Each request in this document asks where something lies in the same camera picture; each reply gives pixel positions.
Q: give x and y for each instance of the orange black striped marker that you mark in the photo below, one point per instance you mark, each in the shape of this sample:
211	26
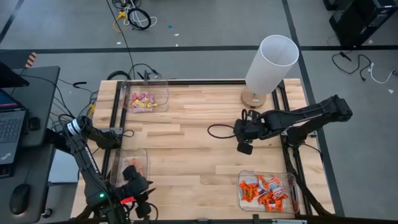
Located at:
31	60

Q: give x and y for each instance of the pink candy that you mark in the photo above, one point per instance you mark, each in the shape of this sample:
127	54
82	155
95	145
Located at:
143	97
142	109
151	98
134	96

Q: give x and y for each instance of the large orange Reese's pack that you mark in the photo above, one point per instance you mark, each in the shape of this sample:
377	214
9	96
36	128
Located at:
246	192

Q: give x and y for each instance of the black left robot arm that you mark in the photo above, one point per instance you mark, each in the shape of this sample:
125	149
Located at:
88	168

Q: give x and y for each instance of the red tape tag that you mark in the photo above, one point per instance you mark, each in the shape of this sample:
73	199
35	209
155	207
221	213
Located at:
128	200

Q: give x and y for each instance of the orange candy pack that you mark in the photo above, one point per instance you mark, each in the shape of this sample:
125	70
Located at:
274	206

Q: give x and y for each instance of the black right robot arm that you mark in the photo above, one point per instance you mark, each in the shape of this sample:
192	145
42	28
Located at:
304	116

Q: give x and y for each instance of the black monitor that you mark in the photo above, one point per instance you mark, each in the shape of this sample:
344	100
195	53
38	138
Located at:
9	77

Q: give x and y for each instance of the black computer tower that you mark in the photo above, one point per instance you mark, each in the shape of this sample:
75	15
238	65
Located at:
360	21

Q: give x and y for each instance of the black computer mouse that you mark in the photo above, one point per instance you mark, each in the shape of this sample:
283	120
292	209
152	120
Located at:
19	197

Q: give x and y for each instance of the clear plastic bin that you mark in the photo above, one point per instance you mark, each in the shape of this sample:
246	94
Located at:
161	90
119	161
267	208

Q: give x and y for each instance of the black laptop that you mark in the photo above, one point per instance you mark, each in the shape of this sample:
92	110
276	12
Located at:
12	130

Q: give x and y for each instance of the black desk caster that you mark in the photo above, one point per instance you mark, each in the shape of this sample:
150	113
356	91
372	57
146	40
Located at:
46	213

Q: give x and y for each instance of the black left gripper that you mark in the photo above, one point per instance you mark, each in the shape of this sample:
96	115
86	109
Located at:
136	186

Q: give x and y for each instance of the white shade table lamp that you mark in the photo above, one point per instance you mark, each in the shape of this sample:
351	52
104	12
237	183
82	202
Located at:
273	62

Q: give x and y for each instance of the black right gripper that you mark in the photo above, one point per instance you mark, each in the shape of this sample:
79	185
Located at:
248	130

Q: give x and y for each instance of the small black desk device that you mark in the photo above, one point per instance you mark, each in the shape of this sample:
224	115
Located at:
33	123

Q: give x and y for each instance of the black desk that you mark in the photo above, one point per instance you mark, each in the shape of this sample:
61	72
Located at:
40	90

